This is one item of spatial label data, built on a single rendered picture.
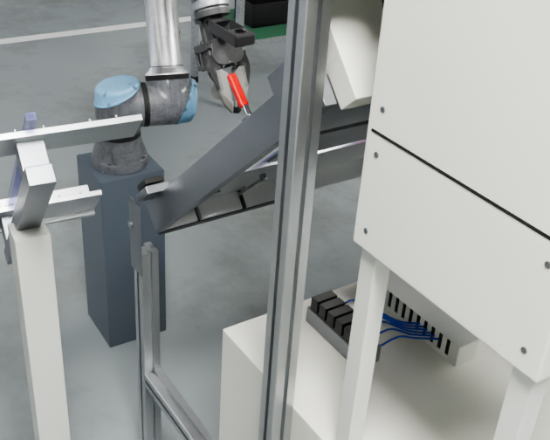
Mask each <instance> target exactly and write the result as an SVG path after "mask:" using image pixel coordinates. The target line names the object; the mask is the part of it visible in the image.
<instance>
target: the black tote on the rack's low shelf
mask: <svg viewBox="0 0 550 440"><path fill-rule="evenodd" d="M288 3H289V0H245V3H244V24H246V25H248V26H250V27H251V28H252V29H253V28H259V27H266V26H272V25H277V24H287V15H288Z"/></svg>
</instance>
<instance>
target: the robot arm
mask: <svg viewBox="0 0 550 440"><path fill-rule="evenodd" d="M190 1H192V5H193V9H194V12H195V13H196V18H195V22H196V24H199V27H200V32H201V36H202V41H203V43H202V41H201V42H200V45H197V46H195V47H193V48H194V53H195V56H196V63H197V68H198V71H199V72H200V71H201V72H207V73H208V74H209V76H210V78H211V80H212V81H213V82H214V86H213V87H212V88H211V93H212V96H213V97H214V98H215V99H219V100H221V101H222V102H223V104H224V106H225V107H226V108H227V109H228V110H229V111H230V112H231V113H234V105H235V102H234V101H233V99H232V98H231V93H232V94H234V93H233V91H232V89H231V88H229V81H228V79H227V76H228V75H229V74H228V73H227V72H225V71H224V70H221V69H222V68H227V67H230V66H233V67H232V68H231V73H235V74H236V75H237V77H238V80H239V82H240V84H241V87H242V88H243V90H244V94H245V96H246V98H247V93H248V86H249V84H250V72H251V67H250V62H249V59H248V58H247V55H246V50H243V48H242V47H244V46H247V45H254V44H255V33H254V32H253V31H250V30H248V29H246V28H245V27H243V26H242V25H240V24H238V23H236V22H234V21H233V20H231V19H229V18H227V17H226V18H223V17H225V16H227V15H229V14H230V9H229V7H227V6H229V0H190ZM144 6H145V16H146V26H147V35H148V54H149V64H150V68H149V70H148V72H147V73H146V74H145V80H146V82H140V81H139V80H138V79H137V78H136V77H134V76H127V75H118V76H113V77H110V78H107V79H104V80H102V81H101V82H100V83H99V84H98V85H97V86H96V87H95V90H94V102H93V104H94V106H95V120H105V119H112V118H114V116H115V115H117V118H118V117H124V116H130V115H136V114H141V116H142V119H143V121H142V122H141V124H140V126H139V128H138V130H137V131H136V133H135V135H134V137H127V138H122V139H116V140H110V141H100V142H95V143H94V146H93V151H92V155H91V161H92V166H93V168H94V169H96V170H97V171H99V172H101V173H104V174H108V175H130V174H133V173H136V172H139V171H141V170H143V169H144V168H145V167H146V166H147V165H148V152H147V150H146V148H145V145H144V143H143V140H142V138H141V127H152V126H162V125H172V124H175V125H178V124H180V123H187V122H190V121H192V120H193V118H194V117H195V114H196V108H197V98H198V93H197V84H196V81H195V80H194V79H192V78H189V72H188V71H187V70H186V69H185V68H184V67H183V65H182V47H181V37H180V27H179V17H178V6H177V0H144ZM197 57H198V58H197ZM198 61H199V63H198Z"/></svg>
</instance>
